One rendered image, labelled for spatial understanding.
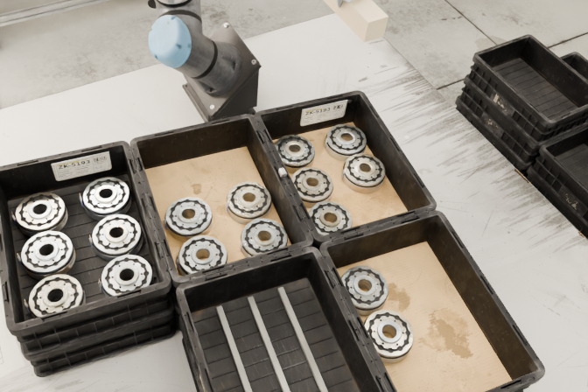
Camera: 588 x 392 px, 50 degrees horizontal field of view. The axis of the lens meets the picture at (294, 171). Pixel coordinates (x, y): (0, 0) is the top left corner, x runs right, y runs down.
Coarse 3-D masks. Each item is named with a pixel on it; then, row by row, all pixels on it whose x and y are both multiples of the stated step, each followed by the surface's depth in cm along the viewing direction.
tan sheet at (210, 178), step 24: (168, 168) 151; (192, 168) 151; (216, 168) 152; (240, 168) 153; (168, 192) 146; (192, 192) 147; (216, 192) 147; (216, 216) 143; (168, 240) 138; (240, 240) 139; (264, 240) 140; (288, 240) 141
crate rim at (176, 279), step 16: (192, 128) 146; (256, 128) 148; (272, 160) 142; (144, 176) 136; (144, 192) 133; (288, 192) 136; (160, 224) 128; (304, 224) 131; (160, 240) 126; (256, 256) 125; (272, 256) 126; (176, 272) 121; (208, 272) 122
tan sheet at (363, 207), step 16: (320, 144) 160; (320, 160) 157; (336, 160) 157; (336, 176) 154; (336, 192) 151; (352, 192) 151; (384, 192) 152; (352, 208) 148; (368, 208) 148; (384, 208) 149; (400, 208) 149
